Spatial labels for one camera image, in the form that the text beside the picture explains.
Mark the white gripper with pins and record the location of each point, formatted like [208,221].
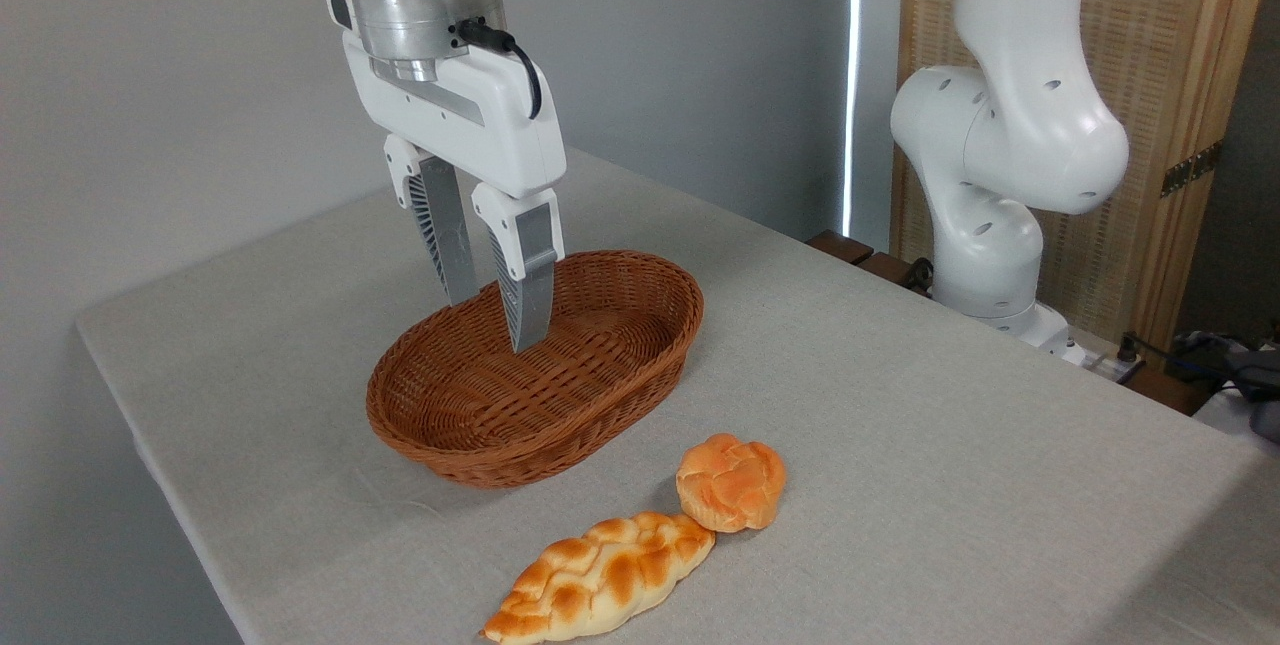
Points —
[470,125]

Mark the round golden bread roll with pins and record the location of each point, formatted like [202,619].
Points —
[730,483]

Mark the brown wicker oval basket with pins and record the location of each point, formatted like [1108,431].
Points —
[580,405]

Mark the long braided bread loaf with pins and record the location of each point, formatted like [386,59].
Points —
[600,575]

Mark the dark brown wooden block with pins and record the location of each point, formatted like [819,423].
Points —
[888,269]
[840,246]

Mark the grey tablecloth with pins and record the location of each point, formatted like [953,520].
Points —
[900,485]

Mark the metal screen hinge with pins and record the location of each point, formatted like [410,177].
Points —
[1190,168]

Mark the wooden rattan folding screen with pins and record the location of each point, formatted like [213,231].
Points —
[1170,25]

